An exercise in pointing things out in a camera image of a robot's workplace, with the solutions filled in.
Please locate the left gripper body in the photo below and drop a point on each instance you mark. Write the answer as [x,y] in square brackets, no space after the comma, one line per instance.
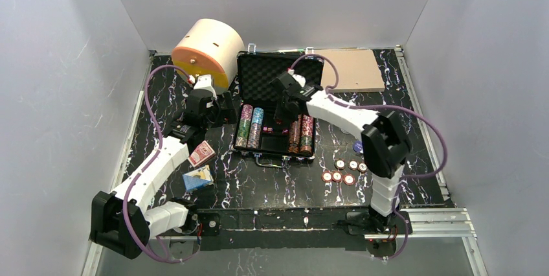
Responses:
[218,105]

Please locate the red playing card deck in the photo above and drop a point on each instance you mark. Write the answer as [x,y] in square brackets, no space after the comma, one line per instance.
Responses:
[202,153]

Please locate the blue playing card deck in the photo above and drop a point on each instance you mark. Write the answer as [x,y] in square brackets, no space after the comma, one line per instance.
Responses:
[198,179]

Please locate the dark green chip stack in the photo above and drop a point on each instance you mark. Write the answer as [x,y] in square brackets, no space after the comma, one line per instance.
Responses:
[243,133]

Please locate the tan flat board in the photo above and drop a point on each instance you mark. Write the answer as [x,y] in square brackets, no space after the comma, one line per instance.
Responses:
[357,69]

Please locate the orange black chip stack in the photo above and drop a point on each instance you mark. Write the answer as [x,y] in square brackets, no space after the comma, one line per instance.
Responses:
[294,137]

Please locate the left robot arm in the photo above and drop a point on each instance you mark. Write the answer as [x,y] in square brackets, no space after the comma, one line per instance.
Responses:
[121,220]

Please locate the blue green chip stack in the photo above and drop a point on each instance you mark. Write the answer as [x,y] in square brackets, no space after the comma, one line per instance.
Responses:
[306,145]

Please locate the blue small blind button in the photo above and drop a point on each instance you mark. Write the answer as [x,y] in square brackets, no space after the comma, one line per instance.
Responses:
[358,147]

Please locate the loose red white chip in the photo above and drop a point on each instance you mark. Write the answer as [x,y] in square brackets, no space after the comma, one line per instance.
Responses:
[327,177]
[336,176]
[340,164]
[362,168]
[353,165]
[349,179]

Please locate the cream cylinder with orange face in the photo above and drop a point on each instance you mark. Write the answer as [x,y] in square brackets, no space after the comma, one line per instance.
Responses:
[210,47]

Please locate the light blue chip stack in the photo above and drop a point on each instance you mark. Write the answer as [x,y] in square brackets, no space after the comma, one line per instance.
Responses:
[257,116]

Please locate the red white chip stack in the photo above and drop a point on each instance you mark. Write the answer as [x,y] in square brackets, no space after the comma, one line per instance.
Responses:
[307,126]

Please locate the black poker set case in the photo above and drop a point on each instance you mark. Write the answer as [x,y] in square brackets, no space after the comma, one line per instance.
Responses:
[256,71]

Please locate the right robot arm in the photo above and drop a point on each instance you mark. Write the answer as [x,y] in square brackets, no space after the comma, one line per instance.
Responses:
[384,139]

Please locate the purple white chip stack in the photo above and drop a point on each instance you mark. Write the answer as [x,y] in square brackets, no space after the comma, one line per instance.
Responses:
[246,112]

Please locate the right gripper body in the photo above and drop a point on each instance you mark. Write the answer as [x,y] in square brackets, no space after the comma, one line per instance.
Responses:
[282,95]

